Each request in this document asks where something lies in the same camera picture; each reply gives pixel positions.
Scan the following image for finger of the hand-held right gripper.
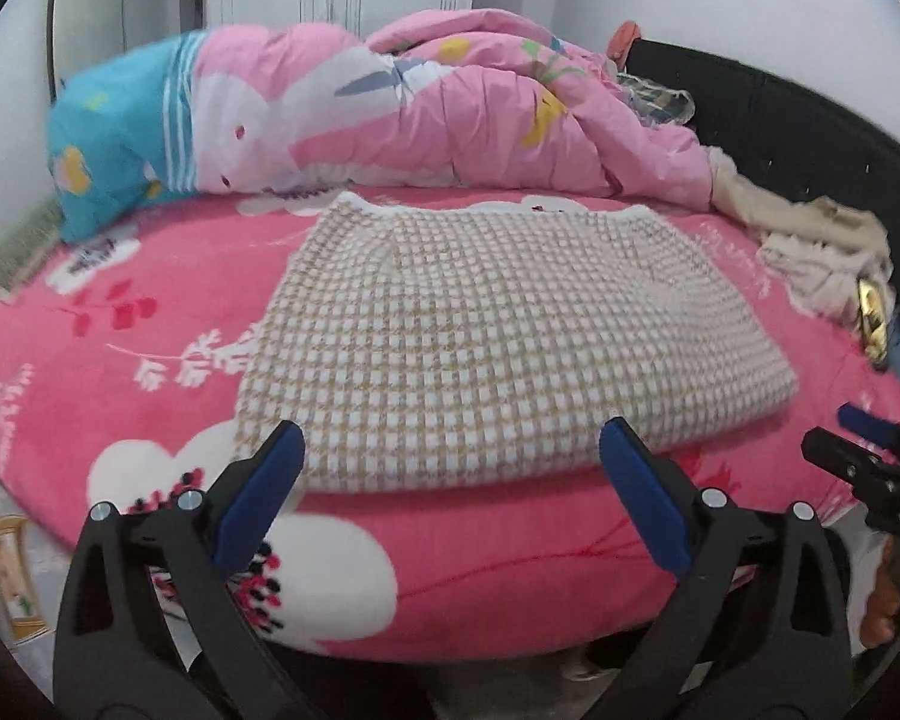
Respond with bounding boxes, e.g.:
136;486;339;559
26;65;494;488
836;403;900;466
801;427;900;500

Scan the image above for beige clothes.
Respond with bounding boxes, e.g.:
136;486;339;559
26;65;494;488
707;146;893;271

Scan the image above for pink floral blanket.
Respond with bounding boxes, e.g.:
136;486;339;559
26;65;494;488
0;187;900;665

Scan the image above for beige white checked knit sweater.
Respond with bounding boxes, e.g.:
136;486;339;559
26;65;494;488
232;191;800;496

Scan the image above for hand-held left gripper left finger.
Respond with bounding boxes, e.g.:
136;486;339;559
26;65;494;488
52;420;323;720

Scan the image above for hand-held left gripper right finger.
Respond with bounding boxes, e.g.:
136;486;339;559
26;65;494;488
585;416;856;720

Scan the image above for pink rabbit print quilt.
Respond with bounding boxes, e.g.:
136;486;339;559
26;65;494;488
45;7;717;245

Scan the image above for plaid cloth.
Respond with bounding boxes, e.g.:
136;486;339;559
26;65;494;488
615;71;697;128

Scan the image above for green patterned cloth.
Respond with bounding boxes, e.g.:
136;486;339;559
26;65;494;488
0;199;65;301

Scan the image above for orange cloth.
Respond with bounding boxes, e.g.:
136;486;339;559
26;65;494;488
607;20;644;61

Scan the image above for cream printed box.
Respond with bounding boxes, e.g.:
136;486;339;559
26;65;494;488
0;514;50;646

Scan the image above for pale pink cloth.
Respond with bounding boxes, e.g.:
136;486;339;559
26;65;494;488
757;232;890;327

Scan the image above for dark yellow printed packet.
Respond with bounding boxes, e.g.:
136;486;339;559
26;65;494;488
855;277;893;372

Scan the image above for person's right hand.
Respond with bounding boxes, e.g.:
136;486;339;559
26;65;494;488
861;540;900;650

